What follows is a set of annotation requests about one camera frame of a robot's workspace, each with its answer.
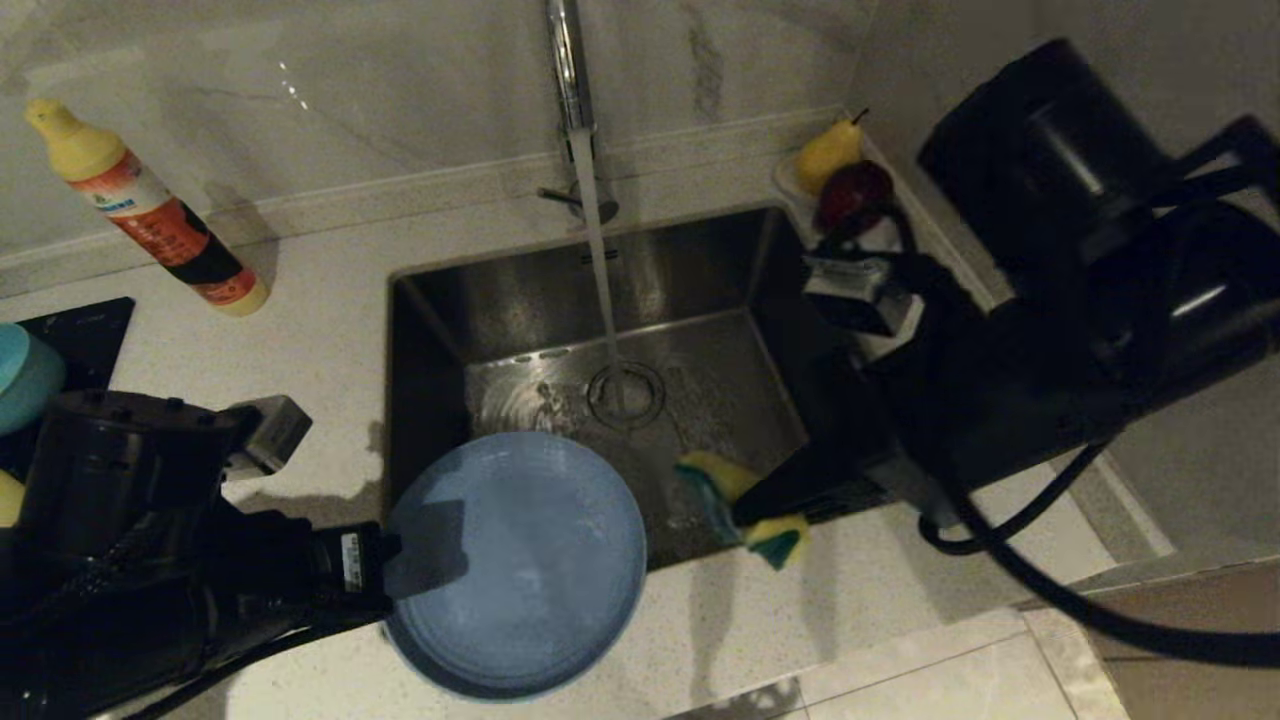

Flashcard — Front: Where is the yellow green sponge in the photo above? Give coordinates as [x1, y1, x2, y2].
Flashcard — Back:
[675, 450, 811, 571]

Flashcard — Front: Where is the blue round plate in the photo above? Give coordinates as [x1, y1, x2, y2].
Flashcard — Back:
[383, 432, 648, 701]

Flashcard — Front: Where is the teal bowl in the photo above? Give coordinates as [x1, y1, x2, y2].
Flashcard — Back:
[0, 322, 67, 438]

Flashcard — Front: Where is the orange dish soap bottle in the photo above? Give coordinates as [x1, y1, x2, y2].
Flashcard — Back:
[25, 98, 271, 318]

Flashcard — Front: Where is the chrome faucet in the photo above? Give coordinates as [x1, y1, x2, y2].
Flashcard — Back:
[537, 0, 621, 225]

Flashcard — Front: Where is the metal sink drain strainer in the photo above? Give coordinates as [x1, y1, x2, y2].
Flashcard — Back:
[587, 361, 667, 431]

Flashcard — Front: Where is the stainless steel sink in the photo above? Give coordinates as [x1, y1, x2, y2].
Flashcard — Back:
[383, 205, 946, 571]

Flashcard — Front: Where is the dark red apple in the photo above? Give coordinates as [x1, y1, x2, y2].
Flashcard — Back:
[818, 160, 896, 233]

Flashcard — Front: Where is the yellow pear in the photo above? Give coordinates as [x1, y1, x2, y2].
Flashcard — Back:
[797, 108, 869, 193]

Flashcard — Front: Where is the small white fruit dish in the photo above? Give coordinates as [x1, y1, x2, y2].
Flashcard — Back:
[775, 150, 901, 253]

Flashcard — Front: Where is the black induction cooktop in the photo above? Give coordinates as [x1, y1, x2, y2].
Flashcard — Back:
[15, 297, 136, 393]

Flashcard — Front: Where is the clear tap water stream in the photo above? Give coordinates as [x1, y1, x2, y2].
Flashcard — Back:
[568, 130, 633, 411]

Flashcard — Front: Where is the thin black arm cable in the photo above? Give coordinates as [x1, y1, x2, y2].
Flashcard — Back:
[120, 625, 346, 720]

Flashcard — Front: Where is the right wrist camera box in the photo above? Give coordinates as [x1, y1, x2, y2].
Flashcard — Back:
[803, 250, 923, 338]

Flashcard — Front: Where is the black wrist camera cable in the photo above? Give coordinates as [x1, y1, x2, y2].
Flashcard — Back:
[820, 205, 923, 263]

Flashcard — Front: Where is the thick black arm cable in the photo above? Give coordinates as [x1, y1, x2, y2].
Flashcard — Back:
[918, 440, 1280, 669]

